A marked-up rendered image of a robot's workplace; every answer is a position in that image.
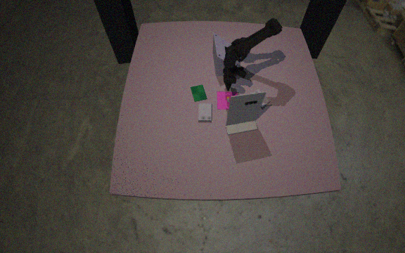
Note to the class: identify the green flat square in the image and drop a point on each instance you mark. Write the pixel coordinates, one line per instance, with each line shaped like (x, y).
(198, 93)

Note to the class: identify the magenta square zone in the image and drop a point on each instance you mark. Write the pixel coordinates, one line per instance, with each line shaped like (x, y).
(222, 101)

